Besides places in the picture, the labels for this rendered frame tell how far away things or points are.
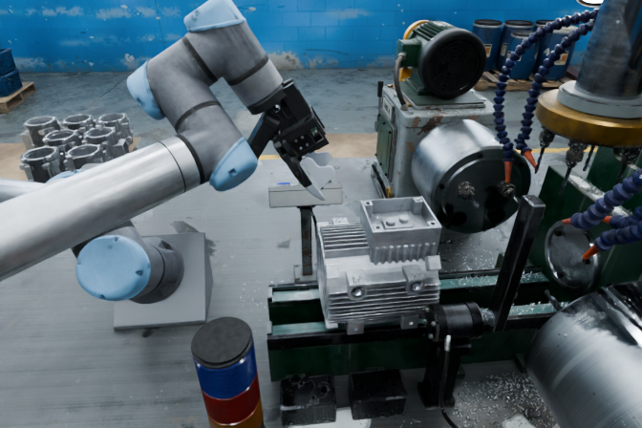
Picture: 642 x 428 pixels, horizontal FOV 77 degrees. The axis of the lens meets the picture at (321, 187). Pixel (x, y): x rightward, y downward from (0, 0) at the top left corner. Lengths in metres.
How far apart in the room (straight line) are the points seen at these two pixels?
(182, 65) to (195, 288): 0.57
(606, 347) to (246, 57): 0.60
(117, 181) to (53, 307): 0.72
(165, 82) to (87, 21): 6.19
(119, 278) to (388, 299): 0.48
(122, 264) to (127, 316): 0.26
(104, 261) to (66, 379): 0.30
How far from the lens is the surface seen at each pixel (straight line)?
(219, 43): 0.61
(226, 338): 0.43
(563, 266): 0.98
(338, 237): 0.72
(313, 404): 0.80
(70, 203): 0.52
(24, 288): 1.30
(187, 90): 0.60
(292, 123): 0.67
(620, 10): 0.73
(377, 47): 6.32
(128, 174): 0.52
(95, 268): 0.84
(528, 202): 0.62
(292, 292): 0.89
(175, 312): 1.03
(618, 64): 0.74
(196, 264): 1.01
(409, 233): 0.70
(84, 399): 0.99
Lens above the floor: 1.55
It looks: 31 degrees down
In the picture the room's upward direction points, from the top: straight up
